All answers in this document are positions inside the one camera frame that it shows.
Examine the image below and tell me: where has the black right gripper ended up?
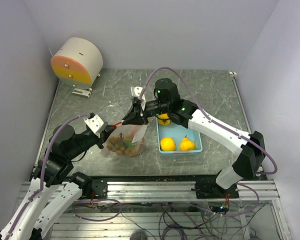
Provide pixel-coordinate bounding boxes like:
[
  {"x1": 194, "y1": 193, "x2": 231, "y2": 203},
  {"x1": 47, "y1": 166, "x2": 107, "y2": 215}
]
[{"x1": 122, "y1": 99, "x2": 171, "y2": 125}]

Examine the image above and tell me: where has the clear orange zip top bag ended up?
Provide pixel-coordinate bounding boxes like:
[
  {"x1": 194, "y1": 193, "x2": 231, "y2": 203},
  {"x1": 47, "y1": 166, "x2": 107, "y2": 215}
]
[{"x1": 100, "y1": 121, "x2": 148, "y2": 158}]

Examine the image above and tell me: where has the brown round fruit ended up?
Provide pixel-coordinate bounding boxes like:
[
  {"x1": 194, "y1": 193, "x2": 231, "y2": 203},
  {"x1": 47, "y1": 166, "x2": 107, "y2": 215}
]
[{"x1": 136, "y1": 139, "x2": 147, "y2": 154}]

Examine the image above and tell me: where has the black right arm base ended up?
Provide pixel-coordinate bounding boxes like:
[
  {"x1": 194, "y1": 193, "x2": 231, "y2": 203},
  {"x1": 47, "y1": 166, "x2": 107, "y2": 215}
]
[{"x1": 191, "y1": 181, "x2": 239, "y2": 199}]

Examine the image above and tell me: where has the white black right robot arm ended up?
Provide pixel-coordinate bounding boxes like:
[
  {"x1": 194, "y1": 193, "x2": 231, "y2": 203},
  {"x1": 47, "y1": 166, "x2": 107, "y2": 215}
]
[{"x1": 122, "y1": 78, "x2": 265, "y2": 198}]

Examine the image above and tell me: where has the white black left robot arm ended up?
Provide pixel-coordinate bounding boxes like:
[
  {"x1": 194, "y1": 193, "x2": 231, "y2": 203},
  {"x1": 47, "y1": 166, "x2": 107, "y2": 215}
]
[{"x1": 0, "y1": 124, "x2": 116, "y2": 240}]

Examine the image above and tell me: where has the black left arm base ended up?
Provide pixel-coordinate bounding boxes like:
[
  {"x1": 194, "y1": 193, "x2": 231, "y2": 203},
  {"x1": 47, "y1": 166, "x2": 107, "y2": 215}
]
[{"x1": 69, "y1": 172, "x2": 108, "y2": 200}]

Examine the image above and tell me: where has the yellow bell pepper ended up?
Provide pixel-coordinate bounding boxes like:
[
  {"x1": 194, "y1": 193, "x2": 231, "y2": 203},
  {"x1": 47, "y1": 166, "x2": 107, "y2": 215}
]
[{"x1": 157, "y1": 113, "x2": 171, "y2": 126}]

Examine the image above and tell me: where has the light blue plastic basket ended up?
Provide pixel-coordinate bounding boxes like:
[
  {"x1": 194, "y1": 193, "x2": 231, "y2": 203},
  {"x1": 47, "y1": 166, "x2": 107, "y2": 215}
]
[{"x1": 156, "y1": 118, "x2": 203, "y2": 156}]

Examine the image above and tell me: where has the orange fruit left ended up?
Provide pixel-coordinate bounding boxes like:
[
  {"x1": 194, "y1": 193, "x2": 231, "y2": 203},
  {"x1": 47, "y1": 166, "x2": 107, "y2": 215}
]
[{"x1": 160, "y1": 137, "x2": 176, "y2": 152}]

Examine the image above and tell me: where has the orange fruit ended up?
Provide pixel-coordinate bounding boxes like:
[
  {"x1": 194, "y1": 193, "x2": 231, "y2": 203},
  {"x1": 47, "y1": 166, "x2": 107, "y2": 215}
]
[
  {"x1": 179, "y1": 136, "x2": 196, "y2": 151},
  {"x1": 160, "y1": 137, "x2": 176, "y2": 152}
]

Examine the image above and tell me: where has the orange fruit right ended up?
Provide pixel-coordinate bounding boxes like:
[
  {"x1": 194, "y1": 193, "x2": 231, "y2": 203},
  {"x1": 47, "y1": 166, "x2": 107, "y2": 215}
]
[{"x1": 179, "y1": 136, "x2": 196, "y2": 151}]

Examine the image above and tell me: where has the cream cylindrical drawer box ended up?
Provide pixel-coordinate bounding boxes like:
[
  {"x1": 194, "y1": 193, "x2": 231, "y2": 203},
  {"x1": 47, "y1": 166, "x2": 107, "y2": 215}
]
[{"x1": 50, "y1": 37, "x2": 104, "y2": 90}]

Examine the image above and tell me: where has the white corner clip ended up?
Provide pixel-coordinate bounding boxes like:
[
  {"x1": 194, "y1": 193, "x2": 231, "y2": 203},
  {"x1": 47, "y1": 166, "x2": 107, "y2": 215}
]
[{"x1": 229, "y1": 71, "x2": 237, "y2": 78}]

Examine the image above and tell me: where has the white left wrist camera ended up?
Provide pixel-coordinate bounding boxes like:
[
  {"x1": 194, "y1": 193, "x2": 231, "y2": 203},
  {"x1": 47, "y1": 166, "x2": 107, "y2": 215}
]
[{"x1": 84, "y1": 114, "x2": 108, "y2": 137}]

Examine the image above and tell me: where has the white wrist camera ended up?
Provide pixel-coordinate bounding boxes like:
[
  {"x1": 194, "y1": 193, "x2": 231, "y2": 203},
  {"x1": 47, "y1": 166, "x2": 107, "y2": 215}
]
[
  {"x1": 84, "y1": 114, "x2": 108, "y2": 137},
  {"x1": 130, "y1": 86, "x2": 143, "y2": 102}
]

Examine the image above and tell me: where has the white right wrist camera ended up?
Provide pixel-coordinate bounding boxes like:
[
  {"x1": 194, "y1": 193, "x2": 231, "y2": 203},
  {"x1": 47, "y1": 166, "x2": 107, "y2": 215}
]
[{"x1": 130, "y1": 86, "x2": 143, "y2": 102}]

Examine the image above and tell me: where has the small white metal bracket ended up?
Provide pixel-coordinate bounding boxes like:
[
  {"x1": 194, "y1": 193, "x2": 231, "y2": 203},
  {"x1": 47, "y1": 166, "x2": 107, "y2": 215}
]
[{"x1": 72, "y1": 88, "x2": 91, "y2": 99}]

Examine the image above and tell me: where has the purple floor cable loop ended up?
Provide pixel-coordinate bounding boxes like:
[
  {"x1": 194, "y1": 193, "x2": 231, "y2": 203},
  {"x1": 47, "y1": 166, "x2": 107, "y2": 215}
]
[{"x1": 72, "y1": 198, "x2": 125, "y2": 222}]

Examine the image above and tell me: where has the aluminium rail frame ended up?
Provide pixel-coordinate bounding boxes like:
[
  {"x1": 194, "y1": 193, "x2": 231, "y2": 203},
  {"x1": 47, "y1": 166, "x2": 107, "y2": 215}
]
[{"x1": 44, "y1": 179, "x2": 289, "y2": 240}]

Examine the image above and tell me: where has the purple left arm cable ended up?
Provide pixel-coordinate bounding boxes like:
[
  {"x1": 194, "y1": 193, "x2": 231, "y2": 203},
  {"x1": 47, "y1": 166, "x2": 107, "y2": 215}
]
[{"x1": 4, "y1": 112, "x2": 95, "y2": 240}]

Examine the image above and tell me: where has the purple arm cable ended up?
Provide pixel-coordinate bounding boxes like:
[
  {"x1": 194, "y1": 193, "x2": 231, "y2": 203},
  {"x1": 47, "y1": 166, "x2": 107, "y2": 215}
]
[
  {"x1": 4, "y1": 112, "x2": 95, "y2": 240},
  {"x1": 138, "y1": 66, "x2": 278, "y2": 175}
]

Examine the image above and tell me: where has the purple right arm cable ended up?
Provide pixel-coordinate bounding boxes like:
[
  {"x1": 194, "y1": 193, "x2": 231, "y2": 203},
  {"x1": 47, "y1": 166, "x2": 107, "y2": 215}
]
[{"x1": 138, "y1": 66, "x2": 278, "y2": 175}]

